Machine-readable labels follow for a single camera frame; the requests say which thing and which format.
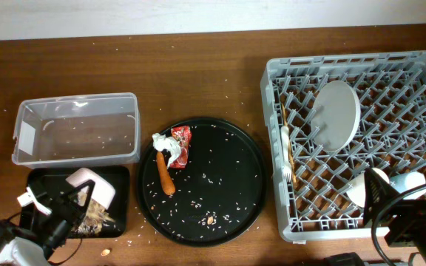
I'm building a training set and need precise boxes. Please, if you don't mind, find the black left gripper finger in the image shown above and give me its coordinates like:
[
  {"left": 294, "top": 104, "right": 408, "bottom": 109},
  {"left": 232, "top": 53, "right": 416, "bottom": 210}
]
[
  {"left": 27, "top": 177, "right": 65, "bottom": 213},
  {"left": 63, "top": 180, "right": 95, "bottom": 218}
]

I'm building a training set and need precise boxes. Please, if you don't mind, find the white plate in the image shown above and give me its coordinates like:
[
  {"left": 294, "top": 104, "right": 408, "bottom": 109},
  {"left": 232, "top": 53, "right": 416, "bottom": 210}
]
[{"left": 310, "top": 81, "right": 361, "bottom": 152}]

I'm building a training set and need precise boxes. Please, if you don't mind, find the white plastic fork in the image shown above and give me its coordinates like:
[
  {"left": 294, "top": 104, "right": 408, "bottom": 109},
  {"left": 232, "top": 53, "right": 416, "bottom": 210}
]
[{"left": 280, "top": 126, "right": 292, "bottom": 183}]

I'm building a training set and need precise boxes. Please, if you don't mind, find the orange carrot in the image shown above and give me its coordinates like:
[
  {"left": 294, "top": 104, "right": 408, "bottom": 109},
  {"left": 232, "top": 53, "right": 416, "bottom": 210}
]
[{"left": 156, "top": 151, "right": 175, "bottom": 196}]

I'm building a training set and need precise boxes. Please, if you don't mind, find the wooden chopstick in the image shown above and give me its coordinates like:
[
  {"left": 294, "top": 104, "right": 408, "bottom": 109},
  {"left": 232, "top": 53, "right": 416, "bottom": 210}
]
[{"left": 280, "top": 103, "right": 297, "bottom": 185}]

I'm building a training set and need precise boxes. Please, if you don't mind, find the white tissue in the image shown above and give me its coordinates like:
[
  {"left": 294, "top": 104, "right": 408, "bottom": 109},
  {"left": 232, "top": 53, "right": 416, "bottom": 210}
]
[{"left": 152, "top": 133, "right": 182, "bottom": 168}]

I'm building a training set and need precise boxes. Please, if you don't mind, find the red snack wrapper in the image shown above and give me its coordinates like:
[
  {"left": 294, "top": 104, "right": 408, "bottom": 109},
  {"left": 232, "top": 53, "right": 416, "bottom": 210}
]
[{"left": 169, "top": 126, "right": 192, "bottom": 168}]

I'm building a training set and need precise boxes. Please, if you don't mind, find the blue cup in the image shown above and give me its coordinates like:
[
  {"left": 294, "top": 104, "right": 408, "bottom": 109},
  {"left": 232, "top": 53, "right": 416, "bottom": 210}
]
[{"left": 390, "top": 171, "right": 426, "bottom": 194}]

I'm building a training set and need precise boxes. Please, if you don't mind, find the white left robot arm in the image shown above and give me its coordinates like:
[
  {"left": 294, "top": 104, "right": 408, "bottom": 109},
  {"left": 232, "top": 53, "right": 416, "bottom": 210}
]
[{"left": 0, "top": 180, "right": 95, "bottom": 265}]

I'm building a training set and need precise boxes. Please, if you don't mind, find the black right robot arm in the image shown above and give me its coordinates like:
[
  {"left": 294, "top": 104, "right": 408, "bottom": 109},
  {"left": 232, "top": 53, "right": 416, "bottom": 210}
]
[{"left": 364, "top": 168, "right": 426, "bottom": 265}]

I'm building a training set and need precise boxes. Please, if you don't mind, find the grey dishwasher rack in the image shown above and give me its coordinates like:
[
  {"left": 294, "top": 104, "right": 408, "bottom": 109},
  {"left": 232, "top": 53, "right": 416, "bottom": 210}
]
[{"left": 260, "top": 51, "right": 426, "bottom": 243}]

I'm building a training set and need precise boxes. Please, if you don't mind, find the food scraps pile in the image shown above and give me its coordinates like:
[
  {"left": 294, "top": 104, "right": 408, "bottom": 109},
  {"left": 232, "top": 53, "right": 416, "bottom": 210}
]
[{"left": 71, "top": 199, "right": 115, "bottom": 237}]

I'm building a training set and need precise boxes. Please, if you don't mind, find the black rectangular tray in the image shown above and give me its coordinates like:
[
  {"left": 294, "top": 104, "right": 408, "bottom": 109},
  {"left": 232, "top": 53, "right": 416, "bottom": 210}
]
[{"left": 27, "top": 166, "right": 130, "bottom": 239}]

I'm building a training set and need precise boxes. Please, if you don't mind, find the clear plastic bin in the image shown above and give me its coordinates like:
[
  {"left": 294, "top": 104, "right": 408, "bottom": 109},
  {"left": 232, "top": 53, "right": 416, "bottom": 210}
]
[{"left": 11, "top": 92, "right": 141, "bottom": 169}]

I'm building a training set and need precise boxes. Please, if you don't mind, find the round black tray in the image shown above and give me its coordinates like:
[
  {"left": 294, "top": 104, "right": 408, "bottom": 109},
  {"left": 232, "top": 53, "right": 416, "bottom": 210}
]
[{"left": 135, "top": 117, "right": 268, "bottom": 247}]

